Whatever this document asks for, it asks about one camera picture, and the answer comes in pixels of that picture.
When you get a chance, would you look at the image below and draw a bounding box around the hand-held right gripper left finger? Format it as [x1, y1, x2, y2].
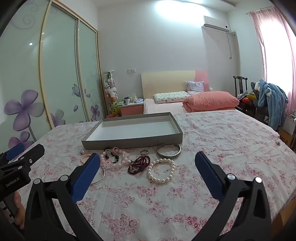
[24, 152, 102, 241]

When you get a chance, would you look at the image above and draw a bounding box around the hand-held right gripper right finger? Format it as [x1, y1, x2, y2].
[192, 151, 272, 241]

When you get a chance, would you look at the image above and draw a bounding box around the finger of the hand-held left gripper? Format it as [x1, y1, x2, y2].
[0, 143, 25, 163]
[14, 144, 45, 172]

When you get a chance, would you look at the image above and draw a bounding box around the thin silver hoop bangle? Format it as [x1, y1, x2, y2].
[90, 166, 109, 185]

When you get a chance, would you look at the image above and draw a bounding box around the small pink pearl bracelet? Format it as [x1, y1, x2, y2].
[80, 153, 93, 165]

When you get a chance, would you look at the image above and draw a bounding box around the pink bead flower bracelet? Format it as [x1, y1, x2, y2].
[99, 149, 132, 172]

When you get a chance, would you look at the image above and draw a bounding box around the black bead bracelet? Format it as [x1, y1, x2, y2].
[104, 148, 121, 163]

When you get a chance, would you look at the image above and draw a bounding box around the engraved silver cuff bracelet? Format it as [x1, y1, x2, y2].
[156, 143, 181, 159]

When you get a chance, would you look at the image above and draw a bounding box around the dark red bead bracelet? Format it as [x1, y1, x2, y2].
[128, 155, 151, 176]

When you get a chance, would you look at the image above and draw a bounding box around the white pearl bracelet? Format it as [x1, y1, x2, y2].
[147, 159, 176, 184]

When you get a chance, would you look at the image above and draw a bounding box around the grey shallow cardboard tray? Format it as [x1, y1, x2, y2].
[81, 112, 183, 150]

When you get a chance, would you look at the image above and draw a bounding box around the person's left hand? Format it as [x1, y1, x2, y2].
[13, 192, 25, 229]

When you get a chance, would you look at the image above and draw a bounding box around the coral folded duvet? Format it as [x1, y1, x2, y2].
[183, 91, 240, 113]

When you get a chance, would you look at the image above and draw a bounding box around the pink nightstand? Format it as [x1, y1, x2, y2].
[118, 102, 144, 117]

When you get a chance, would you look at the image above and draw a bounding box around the white printed pillow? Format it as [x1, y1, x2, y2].
[154, 91, 189, 104]

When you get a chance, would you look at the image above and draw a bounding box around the colourful toy pile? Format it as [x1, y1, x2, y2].
[239, 92, 258, 103]

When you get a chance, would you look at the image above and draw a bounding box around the lilac patterned pillow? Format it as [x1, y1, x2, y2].
[185, 81, 205, 95]

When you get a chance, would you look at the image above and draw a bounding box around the clear tube of plush toys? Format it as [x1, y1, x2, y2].
[103, 71, 120, 116]

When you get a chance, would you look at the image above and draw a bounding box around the sliding wardrobe with flower print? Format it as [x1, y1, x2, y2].
[0, 0, 107, 149]

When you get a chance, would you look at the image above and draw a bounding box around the dark wooden chair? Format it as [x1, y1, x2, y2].
[233, 76, 258, 116]

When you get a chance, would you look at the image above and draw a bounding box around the bed with beige headboard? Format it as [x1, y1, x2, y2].
[141, 70, 236, 114]

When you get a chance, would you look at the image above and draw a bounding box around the blue fleece garment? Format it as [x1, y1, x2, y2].
[257, 79, 289, 131]

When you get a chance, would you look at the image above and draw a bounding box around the air conditioner pipe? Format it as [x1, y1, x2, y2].
[228, 31, 236, 60]

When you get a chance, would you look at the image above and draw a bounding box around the pink curtain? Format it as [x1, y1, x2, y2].
[248, 6, 296, 117]

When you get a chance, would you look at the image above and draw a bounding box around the white air conditioner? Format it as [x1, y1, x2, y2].
[201, 16, 229, 33]

